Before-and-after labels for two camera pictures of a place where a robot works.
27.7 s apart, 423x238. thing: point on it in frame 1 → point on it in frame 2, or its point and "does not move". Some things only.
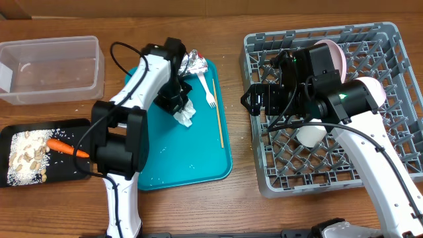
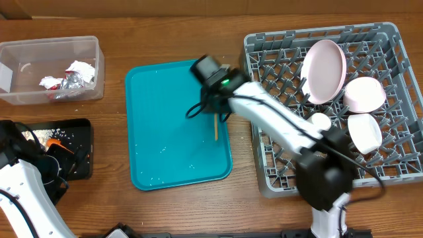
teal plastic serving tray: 178,155 does not move
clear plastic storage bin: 53,70 does not move
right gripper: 255,91 → 206,104
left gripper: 172,106 → 71,162
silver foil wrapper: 192,63 → 71,83
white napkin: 184,116 → 84,70
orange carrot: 63,147 does not move
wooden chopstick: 217,114 → 216,126
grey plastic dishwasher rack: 285,166 does not move
